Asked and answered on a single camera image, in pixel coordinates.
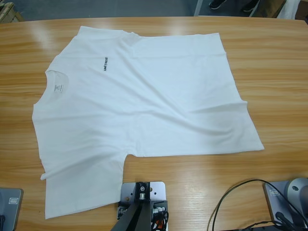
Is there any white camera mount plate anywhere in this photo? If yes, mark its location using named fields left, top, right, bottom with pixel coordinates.
left=119, top=181, right=167, bottom=205

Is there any white t-shirt with black print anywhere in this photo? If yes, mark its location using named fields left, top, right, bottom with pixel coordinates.
left=32, top=26, right=265, bottom=221

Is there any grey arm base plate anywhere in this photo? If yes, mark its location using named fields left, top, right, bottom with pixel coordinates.
left=0, top=188, right=24, bottom=231
left=262, top=180, right=308, bottom=227

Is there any black cable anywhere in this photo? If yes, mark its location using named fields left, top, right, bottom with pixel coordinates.
left=213, top=179, right=308, bottom=231

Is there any brown board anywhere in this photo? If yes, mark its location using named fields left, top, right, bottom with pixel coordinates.
left=249, top=0, right=287, bottom=18

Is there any white post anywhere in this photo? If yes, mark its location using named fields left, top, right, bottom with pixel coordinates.
left=193, top=0, right=205, bottom=16

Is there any dark camera post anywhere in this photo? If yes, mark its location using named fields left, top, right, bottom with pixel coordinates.
left=111, top=182, right=154, bottom=231

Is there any black wire tangle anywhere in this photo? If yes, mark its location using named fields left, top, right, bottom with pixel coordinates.
left=151, top=210, right=170, bottom=231

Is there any wooden crate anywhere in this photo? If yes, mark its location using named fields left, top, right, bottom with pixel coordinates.
left=0, top=0, right=25, bottom=24

